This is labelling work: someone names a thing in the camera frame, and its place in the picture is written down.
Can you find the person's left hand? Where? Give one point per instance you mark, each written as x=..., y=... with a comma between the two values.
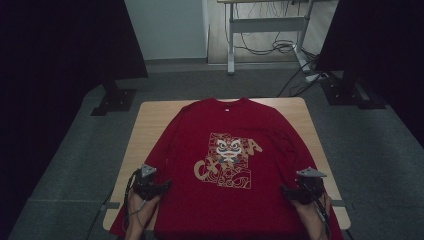
x=141, y=210

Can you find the grey tape strip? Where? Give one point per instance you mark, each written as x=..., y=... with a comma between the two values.
x=338, y=203
x=110, y=205

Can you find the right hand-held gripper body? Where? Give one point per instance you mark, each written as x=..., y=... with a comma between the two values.
x=310, y=188

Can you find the white power strip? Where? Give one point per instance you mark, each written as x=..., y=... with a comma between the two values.
x=313, y=77

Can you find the white desk frame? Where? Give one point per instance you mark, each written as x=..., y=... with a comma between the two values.
x=266, y=25

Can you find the black stand base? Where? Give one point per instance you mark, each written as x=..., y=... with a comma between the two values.
x=115, y=100
x=346, y=91

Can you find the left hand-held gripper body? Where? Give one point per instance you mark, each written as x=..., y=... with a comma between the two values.
x=145, y=186

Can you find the red printed shirt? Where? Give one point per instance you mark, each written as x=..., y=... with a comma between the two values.
x=230, y=210

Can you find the black curtain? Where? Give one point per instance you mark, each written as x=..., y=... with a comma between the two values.
x=50, y=83
x=380, y=50

